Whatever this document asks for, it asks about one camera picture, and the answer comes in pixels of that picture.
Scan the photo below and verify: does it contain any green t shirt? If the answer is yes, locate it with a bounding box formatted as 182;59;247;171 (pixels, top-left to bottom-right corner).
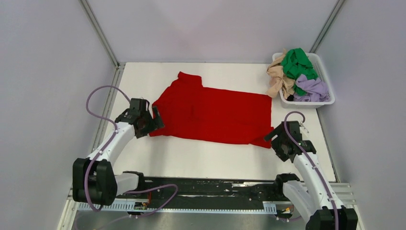
281;48;318;81

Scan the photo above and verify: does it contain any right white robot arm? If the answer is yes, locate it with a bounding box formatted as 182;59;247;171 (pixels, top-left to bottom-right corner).
264;121;359;230

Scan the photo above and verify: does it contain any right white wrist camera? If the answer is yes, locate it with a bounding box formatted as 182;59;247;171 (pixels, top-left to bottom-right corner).
299;121;310;135

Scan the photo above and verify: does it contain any red t shirt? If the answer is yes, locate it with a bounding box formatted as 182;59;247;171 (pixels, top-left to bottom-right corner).
150;72;273;149

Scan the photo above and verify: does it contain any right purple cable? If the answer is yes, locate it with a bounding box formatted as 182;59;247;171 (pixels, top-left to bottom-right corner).
276;111;340;230

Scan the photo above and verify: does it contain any lilac t shirt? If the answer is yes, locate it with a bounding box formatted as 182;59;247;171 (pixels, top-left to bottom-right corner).
293;74;330;102

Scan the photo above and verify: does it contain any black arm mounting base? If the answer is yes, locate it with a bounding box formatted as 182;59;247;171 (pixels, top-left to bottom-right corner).
119;174;293;210

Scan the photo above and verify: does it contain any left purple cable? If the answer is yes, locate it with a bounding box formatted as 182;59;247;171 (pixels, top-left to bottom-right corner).
83;85;179;219

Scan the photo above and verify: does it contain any beige t shirt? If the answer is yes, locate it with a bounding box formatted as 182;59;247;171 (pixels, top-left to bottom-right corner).
266;49;295;100

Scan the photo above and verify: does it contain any grey slotted cable duct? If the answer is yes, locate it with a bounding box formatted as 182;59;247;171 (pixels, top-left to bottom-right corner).
77;201;277;215

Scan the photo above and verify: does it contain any aluminium frame rail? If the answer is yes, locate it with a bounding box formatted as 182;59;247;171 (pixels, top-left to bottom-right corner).
57;178;365;230

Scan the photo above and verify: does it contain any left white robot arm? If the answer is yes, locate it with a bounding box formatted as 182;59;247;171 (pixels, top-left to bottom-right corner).
72;98;165;208

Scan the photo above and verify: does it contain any white laundry basket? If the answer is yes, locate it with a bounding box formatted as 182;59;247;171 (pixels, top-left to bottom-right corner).
272;52;336;109

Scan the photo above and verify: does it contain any purple cable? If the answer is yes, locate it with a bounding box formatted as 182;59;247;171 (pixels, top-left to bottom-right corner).
83;85;179;219
276;111;340;230

